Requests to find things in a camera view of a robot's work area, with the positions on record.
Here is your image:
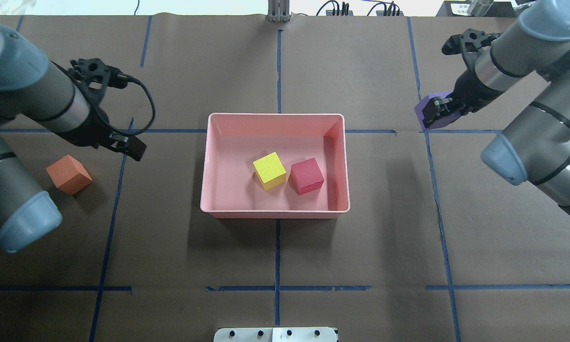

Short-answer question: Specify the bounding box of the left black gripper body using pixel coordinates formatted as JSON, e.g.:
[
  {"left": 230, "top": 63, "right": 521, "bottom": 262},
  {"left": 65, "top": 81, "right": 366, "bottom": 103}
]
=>
[{"left": 53, "top": 58, "right": 129, "bottom": 148}]

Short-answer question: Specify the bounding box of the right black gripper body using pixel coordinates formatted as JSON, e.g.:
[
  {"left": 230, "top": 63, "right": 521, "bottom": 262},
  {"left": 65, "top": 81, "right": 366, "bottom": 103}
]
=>
[{"left": 442, "top": 28, "right": 502, "bottom": 115}]

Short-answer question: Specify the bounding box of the purple foam block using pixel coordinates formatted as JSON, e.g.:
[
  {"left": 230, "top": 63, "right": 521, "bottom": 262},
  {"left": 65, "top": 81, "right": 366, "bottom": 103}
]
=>
[{"left": 414, "top": 91, "right": 461, "bottom": 131}]

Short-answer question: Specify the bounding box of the orange foam block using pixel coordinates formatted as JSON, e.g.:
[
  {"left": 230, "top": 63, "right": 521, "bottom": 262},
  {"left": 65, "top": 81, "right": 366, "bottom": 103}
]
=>
[{"left": 46, "top": 154, "right": 93, "bottom": 195}]

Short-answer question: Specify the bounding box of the yellow foam block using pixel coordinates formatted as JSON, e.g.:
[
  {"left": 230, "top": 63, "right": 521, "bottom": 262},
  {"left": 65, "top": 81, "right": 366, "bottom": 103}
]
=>
[{"left": 253, "top": 152, "right": 287, "bottom": 191}]

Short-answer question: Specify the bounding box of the red foam block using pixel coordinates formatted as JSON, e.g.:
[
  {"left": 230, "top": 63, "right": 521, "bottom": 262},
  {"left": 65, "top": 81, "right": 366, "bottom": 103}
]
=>
[{"left": 291, "top": 158, "right": 325, "bottom": 195}]

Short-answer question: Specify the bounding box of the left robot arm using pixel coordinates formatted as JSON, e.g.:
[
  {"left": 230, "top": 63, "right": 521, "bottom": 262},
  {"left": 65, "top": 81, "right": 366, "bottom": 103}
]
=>
[{"left": 0, "top": 24, "right": 157, "bottom": 254}]

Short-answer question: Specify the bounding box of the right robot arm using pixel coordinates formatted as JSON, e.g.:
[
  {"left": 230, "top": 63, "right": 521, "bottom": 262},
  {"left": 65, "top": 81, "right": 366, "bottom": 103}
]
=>
[{"left": 414, "top": 0, "right": 570, "bottom": 216}]

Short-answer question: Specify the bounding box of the pink plastic bin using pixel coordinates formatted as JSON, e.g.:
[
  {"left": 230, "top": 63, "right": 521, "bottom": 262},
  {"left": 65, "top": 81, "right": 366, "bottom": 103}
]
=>
[{"left": 200, "top": 113, "right": 351, "bottom": 219}]

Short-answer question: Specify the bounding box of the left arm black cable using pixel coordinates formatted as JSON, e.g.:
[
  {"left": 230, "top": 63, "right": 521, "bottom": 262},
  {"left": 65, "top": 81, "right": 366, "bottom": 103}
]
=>
[{"left": 119, "top": 74, "right": 156, "bottom": 134}]

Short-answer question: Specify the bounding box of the aluminium frame post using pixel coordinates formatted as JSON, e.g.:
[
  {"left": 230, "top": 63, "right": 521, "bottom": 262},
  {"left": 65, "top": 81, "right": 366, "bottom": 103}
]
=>
[{"left": 267, "top": 0, "right": 291, "bottom": 22}]

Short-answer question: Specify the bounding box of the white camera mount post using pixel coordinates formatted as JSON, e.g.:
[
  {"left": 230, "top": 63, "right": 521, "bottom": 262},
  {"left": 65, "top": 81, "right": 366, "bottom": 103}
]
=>
[{"left": 213, "top": 326, "right": 340, "bottom": 342}]

